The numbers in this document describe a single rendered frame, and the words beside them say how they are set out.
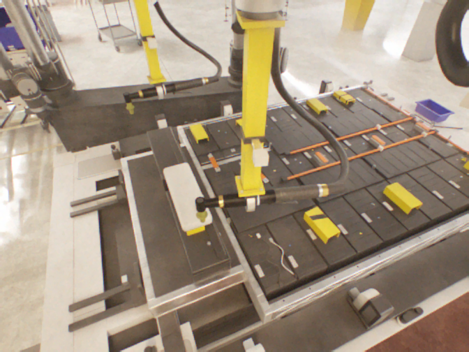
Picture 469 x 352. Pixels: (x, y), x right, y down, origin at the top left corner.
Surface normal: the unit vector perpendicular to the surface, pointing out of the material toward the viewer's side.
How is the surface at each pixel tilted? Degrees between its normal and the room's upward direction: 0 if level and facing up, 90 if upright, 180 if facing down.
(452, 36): 55
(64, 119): 90
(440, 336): 0
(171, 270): 0
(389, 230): 0
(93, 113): 90
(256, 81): 90
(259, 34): 90
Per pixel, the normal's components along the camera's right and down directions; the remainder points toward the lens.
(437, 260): 0.00, -0.71
